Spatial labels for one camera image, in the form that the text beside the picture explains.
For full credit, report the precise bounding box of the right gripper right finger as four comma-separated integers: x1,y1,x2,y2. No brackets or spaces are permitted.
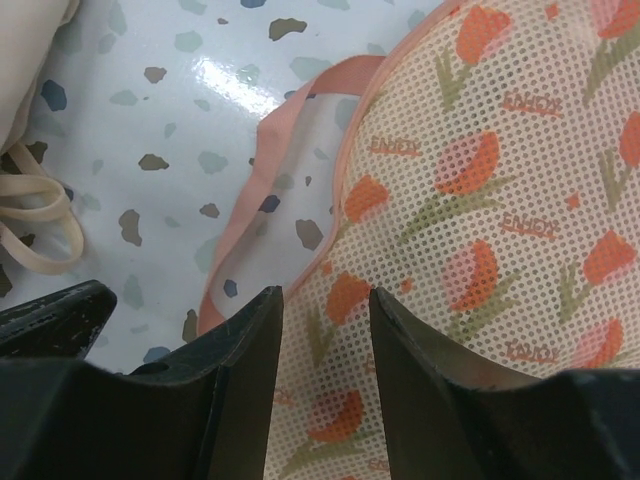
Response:
369,288,639,479

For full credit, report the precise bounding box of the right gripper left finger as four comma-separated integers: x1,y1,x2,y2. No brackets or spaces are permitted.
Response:
1,287,283,479

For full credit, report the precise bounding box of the tulip print mesh laundry bag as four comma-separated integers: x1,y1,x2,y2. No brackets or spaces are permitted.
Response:
198,1,639,479

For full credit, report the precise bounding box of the beige folded garment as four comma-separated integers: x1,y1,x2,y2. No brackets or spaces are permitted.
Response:
0,0,86,277

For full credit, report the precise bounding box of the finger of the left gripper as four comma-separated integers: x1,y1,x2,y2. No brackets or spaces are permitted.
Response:
1,280,117,359

